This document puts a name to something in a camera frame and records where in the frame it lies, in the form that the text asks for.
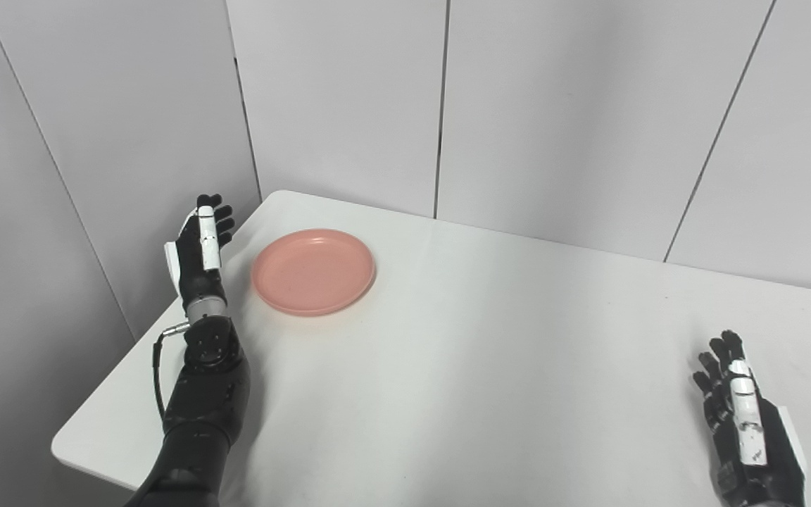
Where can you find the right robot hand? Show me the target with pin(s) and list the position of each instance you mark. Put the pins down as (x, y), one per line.
(750, 436)

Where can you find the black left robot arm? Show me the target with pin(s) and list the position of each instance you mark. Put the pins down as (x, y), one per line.
(198, 408)

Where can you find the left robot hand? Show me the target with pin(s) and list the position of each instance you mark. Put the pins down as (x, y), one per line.
(198, 260)

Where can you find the pink plate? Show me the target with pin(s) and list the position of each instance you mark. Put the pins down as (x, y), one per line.
(312, 271)

